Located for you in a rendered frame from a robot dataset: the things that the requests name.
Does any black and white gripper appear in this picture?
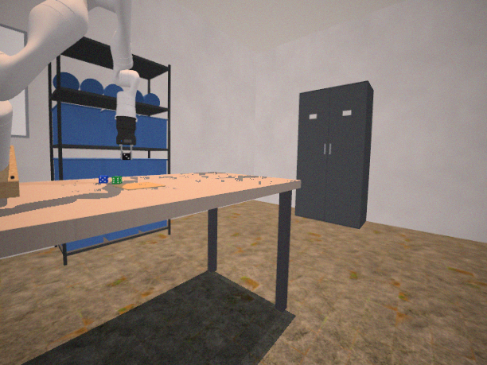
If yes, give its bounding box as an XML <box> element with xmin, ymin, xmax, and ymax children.
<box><xmin>115</xmin><ymin>104</ymin><xmax>138</xmax><ymax>160</ymax></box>

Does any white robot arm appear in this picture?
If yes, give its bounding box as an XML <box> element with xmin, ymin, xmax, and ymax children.
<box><xmin>0</xmin><ymin>0</ymin><xmax>140</xmax><ymax>172</ymax></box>

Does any orange flat square mat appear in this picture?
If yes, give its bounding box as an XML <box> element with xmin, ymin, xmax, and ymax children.
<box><xmin>113</xmin><ymin>182</ymin><xmax>165</xmax><ymax>190</ymax></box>

